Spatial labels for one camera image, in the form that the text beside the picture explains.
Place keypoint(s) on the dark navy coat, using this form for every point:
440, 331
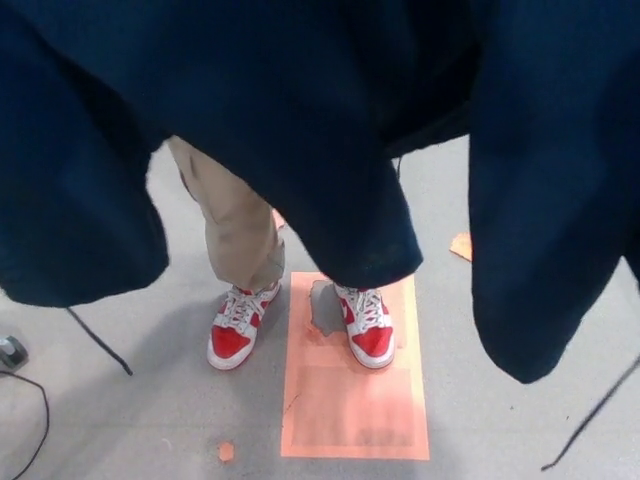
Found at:
300, 100

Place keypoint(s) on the khaki trousers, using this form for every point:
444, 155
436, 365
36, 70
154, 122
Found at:
235, 220

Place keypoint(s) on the torn orange scrap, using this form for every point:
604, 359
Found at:
462, 246

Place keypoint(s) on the orange rectangular floor mat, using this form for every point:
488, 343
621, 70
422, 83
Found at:
350, 410

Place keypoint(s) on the small orange scrap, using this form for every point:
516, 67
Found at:
226, 452

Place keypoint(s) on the grey caster wheel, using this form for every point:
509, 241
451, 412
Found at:
11, 352

